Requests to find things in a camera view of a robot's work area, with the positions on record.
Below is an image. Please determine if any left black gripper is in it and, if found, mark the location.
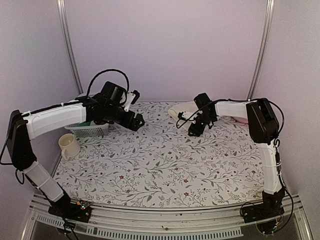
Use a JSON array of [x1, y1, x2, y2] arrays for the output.
[[105, 104, 146, 131]]

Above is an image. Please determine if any cream white towel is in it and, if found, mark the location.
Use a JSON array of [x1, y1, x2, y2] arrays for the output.
[[167, 101, 198, 123]]

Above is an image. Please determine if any green towel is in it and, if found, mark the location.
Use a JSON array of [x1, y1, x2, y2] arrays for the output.
[[77, 121, 91, 127]]

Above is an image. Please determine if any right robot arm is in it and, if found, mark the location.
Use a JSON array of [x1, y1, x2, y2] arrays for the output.
[[188, 93, 285, 218]]

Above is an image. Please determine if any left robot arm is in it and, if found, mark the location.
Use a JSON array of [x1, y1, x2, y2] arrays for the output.
[[4, 81, 144, 217]]

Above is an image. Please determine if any pink plate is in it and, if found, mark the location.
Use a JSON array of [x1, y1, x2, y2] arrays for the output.
[[233, 117, 248, 124]]

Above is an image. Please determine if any white plastic basket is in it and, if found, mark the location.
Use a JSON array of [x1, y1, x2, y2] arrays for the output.
[[64, 121, 109, 137]]

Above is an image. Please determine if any floral tablecloth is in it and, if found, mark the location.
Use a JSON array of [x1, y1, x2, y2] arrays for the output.
[[54, 102, 264, 208]]

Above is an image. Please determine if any cream ceramic mug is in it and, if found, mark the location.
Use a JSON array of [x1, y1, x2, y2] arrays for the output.
[[58, 133, 81, 161]]

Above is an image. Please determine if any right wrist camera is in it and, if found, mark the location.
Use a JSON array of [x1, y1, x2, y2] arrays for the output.
[[177, 110, 198, 123]]

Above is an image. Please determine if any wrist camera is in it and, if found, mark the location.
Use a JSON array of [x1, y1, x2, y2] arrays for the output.
[[177, 110, 198, 123], [123, 90, 140, 112]]

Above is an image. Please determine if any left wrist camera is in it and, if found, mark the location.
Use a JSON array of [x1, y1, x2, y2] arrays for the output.
[[123, 90, 140, 112]]

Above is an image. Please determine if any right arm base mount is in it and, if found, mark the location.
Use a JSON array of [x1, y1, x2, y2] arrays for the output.
[[239, 199, 285, 235]]

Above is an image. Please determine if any front aluminium rail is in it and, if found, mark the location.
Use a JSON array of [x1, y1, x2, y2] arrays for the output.
[[21, 193, 315, 240]]

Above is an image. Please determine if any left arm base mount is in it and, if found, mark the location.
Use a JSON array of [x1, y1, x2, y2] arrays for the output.
[[48, 201, 92, 223]]

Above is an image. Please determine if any right aluminium frame post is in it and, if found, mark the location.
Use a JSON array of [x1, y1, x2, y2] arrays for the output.
[[246, 0, 275, 100]]

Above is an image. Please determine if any aluminium frame post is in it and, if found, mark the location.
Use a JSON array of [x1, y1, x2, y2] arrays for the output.
[[56, 0, 84, 94], [246, 0, 275, 100]]

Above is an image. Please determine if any left aluminium frame post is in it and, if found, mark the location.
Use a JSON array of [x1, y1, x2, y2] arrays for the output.
[[56, 0, 84, 94]]

